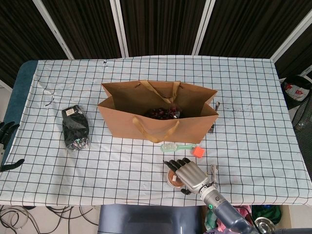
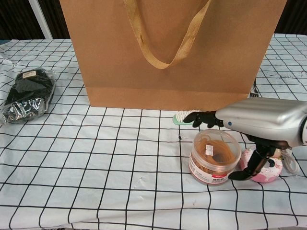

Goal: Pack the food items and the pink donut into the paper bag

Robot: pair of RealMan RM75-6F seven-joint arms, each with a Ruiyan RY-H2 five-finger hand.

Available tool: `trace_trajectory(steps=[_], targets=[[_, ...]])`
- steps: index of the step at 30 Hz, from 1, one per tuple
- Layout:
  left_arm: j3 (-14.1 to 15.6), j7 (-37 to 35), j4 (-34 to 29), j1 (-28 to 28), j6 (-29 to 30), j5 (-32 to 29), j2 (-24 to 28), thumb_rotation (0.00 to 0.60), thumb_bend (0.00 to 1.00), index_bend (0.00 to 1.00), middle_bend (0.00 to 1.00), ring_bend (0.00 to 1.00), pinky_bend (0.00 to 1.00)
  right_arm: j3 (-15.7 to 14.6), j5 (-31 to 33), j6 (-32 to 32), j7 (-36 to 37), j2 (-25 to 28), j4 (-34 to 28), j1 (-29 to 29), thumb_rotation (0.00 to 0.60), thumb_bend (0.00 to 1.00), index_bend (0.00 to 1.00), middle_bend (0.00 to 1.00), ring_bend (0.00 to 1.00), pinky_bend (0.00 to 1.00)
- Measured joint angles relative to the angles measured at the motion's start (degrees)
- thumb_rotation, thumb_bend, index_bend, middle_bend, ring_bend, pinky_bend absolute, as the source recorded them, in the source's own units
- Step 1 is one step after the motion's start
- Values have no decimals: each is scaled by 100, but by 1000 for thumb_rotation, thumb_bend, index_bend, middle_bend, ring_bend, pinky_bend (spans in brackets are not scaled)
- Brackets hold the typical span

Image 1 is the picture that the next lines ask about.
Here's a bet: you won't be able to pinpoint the orange cube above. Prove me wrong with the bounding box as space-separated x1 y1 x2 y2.
192 146 206 158

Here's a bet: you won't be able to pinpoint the green brush white bristles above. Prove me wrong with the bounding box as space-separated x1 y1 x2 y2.
160 143 197 153

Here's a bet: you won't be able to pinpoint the cardboard box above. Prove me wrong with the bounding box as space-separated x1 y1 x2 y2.
273 206 290 230

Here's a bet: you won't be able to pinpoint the grey cloth with red marks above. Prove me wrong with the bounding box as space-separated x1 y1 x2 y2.
280 75 312 110

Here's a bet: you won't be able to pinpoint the pink cloth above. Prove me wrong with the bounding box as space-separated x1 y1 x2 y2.
216 206 252 232

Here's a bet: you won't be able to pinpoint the dark grey robot torso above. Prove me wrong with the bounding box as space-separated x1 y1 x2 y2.
97 204 208 234

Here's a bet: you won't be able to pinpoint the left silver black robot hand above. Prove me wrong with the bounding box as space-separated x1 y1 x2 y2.
0 121 26 173

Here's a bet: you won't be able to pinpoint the blue table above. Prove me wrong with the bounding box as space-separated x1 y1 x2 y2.
0 60 39 171

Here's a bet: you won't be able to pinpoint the green patterned cloth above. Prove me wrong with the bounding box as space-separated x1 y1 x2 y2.
204 206 218 230

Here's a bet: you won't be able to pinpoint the tangled black floor cables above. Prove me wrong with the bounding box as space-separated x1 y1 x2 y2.
0 204 99 234

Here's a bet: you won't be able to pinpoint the white USB cable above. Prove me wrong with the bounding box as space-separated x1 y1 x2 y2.
209 164 219 186

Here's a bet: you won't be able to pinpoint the brown round cup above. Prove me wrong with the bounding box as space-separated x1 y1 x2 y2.
167 169 186 189

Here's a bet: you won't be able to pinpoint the metal fork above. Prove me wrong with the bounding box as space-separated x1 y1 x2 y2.
208 101 221 134

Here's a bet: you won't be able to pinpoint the steel bowl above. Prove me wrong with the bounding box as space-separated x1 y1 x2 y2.
254 216 276 234

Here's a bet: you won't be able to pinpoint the black item in clear packet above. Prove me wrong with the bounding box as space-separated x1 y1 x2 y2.
61 104 92 153

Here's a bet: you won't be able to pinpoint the brown paper bag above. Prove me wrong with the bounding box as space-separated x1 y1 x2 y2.
97 79 219 144

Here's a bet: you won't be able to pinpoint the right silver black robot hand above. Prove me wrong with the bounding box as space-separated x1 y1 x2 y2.
163 157 210 195

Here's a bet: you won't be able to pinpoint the dark green cloth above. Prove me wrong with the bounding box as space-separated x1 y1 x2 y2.
251 205 281 225

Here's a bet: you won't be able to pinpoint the white partition frame post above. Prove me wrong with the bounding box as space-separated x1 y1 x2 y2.
33 0 75 59
192 0 216 56
270 9 312 61
109 0 129 59

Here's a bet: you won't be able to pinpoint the purple grape bunch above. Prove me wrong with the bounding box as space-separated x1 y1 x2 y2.
146 106 182 120

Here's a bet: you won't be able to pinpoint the dark green mesh chair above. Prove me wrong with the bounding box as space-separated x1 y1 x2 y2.
291 97 312 134

